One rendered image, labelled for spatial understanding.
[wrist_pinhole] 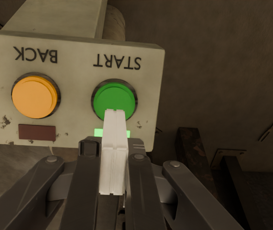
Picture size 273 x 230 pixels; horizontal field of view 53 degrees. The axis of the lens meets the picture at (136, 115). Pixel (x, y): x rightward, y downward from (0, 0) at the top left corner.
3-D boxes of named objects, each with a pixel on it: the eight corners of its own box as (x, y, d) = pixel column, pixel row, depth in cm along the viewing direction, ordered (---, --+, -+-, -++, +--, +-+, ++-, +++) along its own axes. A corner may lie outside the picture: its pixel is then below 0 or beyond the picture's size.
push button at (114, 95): (132, 119, 29) (133, 125, 27) (93, 116, 28) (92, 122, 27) (136, 81, 28) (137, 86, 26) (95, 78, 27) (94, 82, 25)
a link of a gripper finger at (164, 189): (128, 178, 14) (187, 180, 14) (125, 136, 18) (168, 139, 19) (126, 203, 14) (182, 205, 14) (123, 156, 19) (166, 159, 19)
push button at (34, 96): (59, 114, 28) (55, 120, 26) (18, 112, 28) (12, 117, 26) (59, 75, 27) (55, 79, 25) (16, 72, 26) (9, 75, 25)
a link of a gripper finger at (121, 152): (115, 148, 15) (128, 149, 15) (115, 108, 21) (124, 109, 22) (111, 196, 16) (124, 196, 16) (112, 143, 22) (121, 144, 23)
